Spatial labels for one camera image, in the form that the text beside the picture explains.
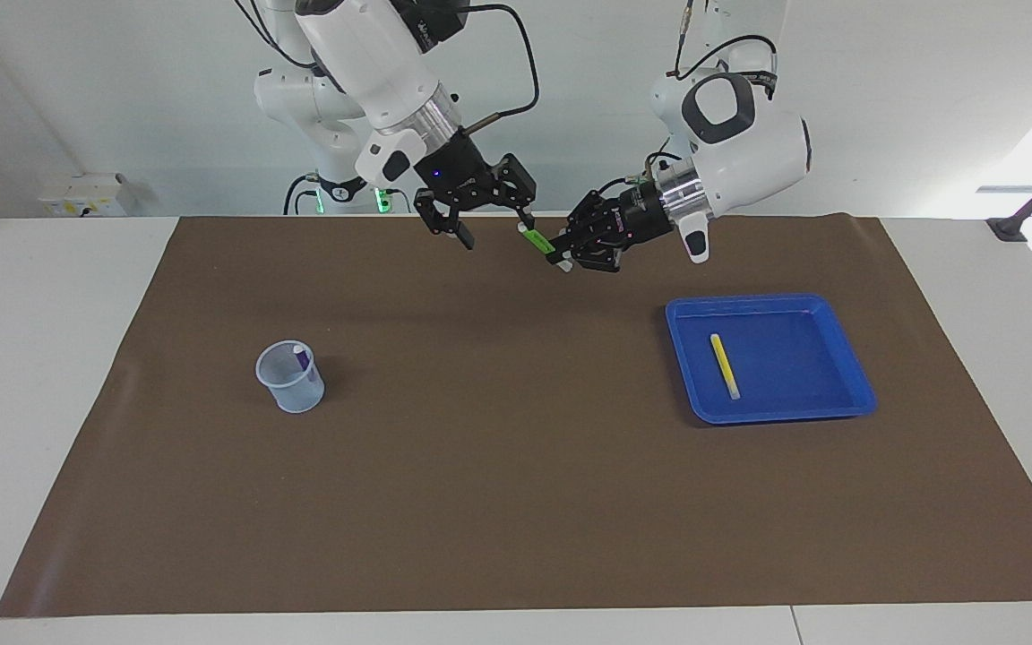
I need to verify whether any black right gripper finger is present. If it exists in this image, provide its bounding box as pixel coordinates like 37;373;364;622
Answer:
491;154;538;234
415;190;477;252

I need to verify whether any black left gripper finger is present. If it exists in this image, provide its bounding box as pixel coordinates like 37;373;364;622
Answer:
567;190;622;238
556;233;631;274

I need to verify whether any green marker pen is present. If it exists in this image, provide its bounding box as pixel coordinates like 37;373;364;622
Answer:
518;224;573;271

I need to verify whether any yellow marker pen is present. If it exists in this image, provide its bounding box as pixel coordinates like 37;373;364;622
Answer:
709;333;741;400

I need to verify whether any clear plastic cup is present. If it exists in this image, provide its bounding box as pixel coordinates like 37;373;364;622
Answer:
255;340;326;414

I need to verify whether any blue plastic tray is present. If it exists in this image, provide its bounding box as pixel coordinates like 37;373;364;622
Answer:
665;293;878;426

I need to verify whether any brown table mat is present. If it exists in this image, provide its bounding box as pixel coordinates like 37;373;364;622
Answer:
0;213;1032;619

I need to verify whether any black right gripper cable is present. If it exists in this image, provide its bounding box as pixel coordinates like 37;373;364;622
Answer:
404;0;542;135

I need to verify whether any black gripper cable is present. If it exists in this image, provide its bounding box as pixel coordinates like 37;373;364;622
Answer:
675;0;778;95
404;0;542;135

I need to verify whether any black arm base cable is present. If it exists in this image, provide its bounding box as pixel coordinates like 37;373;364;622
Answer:
283;173;324;216

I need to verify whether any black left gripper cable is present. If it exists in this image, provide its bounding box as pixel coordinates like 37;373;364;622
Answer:
675;0;778;95

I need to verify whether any white wall power socket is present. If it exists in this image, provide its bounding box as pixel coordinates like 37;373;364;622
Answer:
39;173;132;218

